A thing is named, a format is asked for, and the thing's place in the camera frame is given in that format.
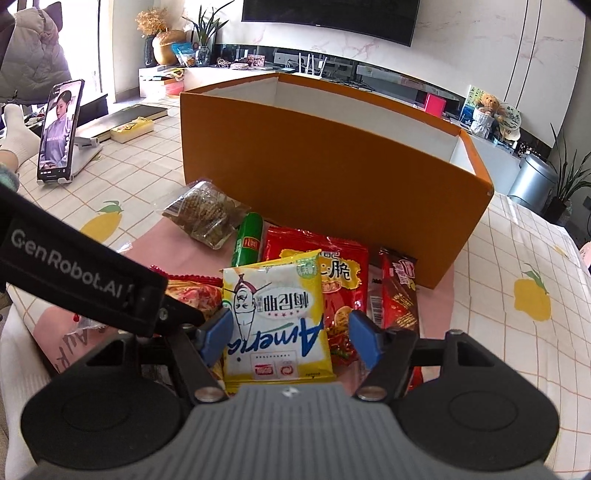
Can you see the green plant in glass jar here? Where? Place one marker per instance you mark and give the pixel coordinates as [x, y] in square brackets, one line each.
[205, 32]

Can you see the black smartphone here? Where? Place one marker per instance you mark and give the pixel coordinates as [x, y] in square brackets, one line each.
[57, 129]

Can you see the lemon print tablecloth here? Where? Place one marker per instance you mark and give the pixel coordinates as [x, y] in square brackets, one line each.
[508, 332]

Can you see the red chip packet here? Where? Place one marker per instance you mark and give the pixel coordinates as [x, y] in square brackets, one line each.
[341, 277]

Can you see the white router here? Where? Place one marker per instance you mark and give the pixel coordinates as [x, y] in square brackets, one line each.
[310, 69]

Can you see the grey padded coat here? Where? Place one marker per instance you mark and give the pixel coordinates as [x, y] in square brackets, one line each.
[32, 55]

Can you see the blue picture card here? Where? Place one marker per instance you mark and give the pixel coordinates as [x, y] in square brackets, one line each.
[471, 104]

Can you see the orange cardboard box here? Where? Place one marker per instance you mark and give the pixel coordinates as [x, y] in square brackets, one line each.
[323, 184]

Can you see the gold round vase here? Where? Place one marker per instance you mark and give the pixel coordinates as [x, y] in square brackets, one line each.
[167, 48]

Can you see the red noodle snack packet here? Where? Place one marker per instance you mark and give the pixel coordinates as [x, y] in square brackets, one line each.
[194, 290]

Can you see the silver trash can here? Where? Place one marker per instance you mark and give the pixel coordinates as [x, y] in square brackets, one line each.
[531, 182]

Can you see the black notebook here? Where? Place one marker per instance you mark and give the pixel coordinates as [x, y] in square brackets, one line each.
[134, 114]

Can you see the small floral box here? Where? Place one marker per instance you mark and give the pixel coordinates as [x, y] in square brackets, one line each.
[256, 61]

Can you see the person's socked foot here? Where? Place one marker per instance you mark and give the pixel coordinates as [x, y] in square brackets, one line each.
[16, 134]

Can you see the green sausage stick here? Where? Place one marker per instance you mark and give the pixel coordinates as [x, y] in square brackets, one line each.
[247, 240]

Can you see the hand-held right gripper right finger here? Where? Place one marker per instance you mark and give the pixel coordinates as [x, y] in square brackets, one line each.
[364, 341]

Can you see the round hand fan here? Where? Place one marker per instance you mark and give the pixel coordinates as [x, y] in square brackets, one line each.
[511, 123]

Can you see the brown teddy bear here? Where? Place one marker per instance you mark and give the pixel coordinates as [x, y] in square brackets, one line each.
[487, 113]

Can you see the white phone stand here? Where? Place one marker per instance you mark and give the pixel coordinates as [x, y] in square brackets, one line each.
[85, 154]

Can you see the black wall television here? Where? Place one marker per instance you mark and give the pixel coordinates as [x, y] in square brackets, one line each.
[323, 16]

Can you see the dark red wafer packet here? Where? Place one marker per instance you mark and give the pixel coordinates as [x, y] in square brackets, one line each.
[397, 290]

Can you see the tall potted leaf plant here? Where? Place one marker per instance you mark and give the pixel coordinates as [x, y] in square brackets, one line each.
[565, 184]

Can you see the yellow and white snack packet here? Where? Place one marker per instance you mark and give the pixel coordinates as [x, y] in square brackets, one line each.
[272, 323]

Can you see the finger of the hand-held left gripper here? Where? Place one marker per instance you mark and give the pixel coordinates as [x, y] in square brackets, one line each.
[184, 310]

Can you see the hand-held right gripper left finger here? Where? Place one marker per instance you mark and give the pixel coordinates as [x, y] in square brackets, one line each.
[216, 337]

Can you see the pink red box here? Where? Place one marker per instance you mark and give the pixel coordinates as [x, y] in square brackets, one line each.
[434, 104]

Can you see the dried yellow flowers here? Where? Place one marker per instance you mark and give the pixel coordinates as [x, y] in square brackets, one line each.
[151, 19]

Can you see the yellow tissue pack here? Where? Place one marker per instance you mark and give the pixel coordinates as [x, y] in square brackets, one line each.
[131, 130]

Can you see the blue snack bag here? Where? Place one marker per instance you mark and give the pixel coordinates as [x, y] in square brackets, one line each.
[183, 53]

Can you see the pink storage box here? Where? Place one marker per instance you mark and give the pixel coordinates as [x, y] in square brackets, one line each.
[178, 86]

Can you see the clear bag of brown snacks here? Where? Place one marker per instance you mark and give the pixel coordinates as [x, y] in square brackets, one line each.
[203, 212]

